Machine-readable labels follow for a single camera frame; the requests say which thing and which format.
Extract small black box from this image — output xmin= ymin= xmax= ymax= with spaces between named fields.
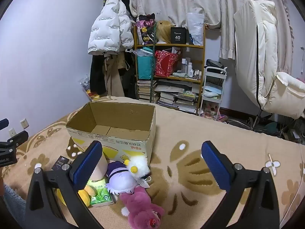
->
xmin=51 ymin=156 xmax=72 ymax=171

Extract blonde wig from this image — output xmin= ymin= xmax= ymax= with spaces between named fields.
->
xmin=156 ymin=20 xmax=175 ymax=44

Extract teal bag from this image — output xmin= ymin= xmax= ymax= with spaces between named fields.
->
xmin=136 ymin=48 xmax=155 ymax=80

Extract pink bear plush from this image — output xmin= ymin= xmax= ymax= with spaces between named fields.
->
xmin=119 ymin=186 xmax=165 ymax=228

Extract white puffer jacket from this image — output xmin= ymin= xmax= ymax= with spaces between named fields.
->
xmin=88 ymin=0 xmax=134 ymax=55

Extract black pink printed bag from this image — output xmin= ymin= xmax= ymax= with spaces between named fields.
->
xmin=138 ymin=14 xmax=156 ymax=44

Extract person's left forearm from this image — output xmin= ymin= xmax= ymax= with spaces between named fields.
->
xmin=0 ymin=182 xmax=26 ymax=222

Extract wooden shelf rack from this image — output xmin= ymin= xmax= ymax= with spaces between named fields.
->
xmin=134 ymin=24 xmax=206 ymax=115

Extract beige flower blanket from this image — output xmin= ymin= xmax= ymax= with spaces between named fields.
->
xmin=0 ymin=96 xmax=305 ymax=229

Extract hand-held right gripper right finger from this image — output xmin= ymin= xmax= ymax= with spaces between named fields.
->
xmin=201 ymin=141 xmax=280 ymax=229

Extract beige hanging coat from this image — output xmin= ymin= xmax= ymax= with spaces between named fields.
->
xmin=105 ymin=52 xmax=125 ymax=97

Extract black square box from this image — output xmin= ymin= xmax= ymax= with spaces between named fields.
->
xmin=170 ymin=27 xmax=190 ymax=44

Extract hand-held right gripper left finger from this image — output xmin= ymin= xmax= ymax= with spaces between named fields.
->
xmin=24 ymin=140 xmax=103 ymax=229

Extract light blue soft pouch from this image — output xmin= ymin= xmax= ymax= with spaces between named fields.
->
xmin=204 ymin=82 xmax=223 ymax=98

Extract green tissue packet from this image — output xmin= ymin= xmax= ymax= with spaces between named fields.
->
xmin=86 ymin=178 xmax=115 ymax=207

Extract black hanging coat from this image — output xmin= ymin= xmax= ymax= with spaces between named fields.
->
xmin=90 ymin=52 xmax=108 ymax=96

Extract clear plastic bag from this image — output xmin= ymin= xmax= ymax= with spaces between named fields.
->
xmin=186 ymin=12 xmax=205 ymax=46

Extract red gift bag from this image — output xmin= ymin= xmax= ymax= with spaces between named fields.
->
xmin=154 ymin=50 xmax=180 ymax=77

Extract stack of books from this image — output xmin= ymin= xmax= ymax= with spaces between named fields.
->
xmin=137 ymin=79 xmax=202 ymax=114

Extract white trolley cart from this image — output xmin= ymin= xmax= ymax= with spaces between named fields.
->
xmin=200 ymin=66 xmax=227 ymax=121

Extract purple white plush doll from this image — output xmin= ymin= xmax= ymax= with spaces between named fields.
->
xmin=105 ymin=155 xmax=151 ymax=195

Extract yellow plush toy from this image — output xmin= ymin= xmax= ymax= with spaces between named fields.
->
xmin=56 ymin=185 xmax=96 ymax=207

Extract beige pink soft pack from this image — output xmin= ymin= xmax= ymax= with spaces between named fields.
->
xmin=92 ymin=154 xmax=108 ymax=180

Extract dark green round object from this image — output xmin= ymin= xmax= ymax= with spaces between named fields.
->
xmin=264 ymin=122 xmax=279 ymax=134

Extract plastic bag of snacks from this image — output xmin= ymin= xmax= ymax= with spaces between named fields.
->
xmin=80 ymin=74 xmax=100 ymax=102

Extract pink toys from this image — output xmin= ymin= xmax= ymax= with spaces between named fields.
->
xmin=202 ymin=101 xmax=228 ymax=123

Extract group of white bottles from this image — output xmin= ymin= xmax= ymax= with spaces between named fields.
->
xmin=181 ymin=57 xmax=203 ymax=79

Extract cream padded chair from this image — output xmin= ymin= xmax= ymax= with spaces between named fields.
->
xmin=233 ymin=0 xmax=305 ymax=120

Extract cardboard box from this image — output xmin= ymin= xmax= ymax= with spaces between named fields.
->
xmin=65 ymin=101 xmax=156 ymax=166

